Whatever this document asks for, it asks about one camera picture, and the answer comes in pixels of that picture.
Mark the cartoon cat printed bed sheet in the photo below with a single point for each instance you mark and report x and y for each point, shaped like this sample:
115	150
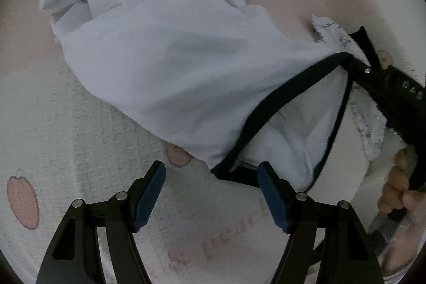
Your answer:
73	124

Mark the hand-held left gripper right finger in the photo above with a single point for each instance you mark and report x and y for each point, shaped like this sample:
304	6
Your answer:
271	199

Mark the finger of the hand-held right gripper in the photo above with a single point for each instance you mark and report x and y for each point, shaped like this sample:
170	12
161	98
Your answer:
358	71
364	42

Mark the grey patterned white folded cloth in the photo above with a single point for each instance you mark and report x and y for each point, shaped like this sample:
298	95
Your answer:
324	27

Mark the person's right hand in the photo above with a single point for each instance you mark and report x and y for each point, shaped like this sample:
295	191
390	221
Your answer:
396	187

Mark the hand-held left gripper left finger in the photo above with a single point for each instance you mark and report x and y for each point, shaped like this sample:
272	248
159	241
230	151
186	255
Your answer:
151	197

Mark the white garment with black trim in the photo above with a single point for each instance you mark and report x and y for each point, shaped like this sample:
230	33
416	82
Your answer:
186	64

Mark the person's right forearm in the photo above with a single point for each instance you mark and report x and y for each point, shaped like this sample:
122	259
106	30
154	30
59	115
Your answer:
401	254

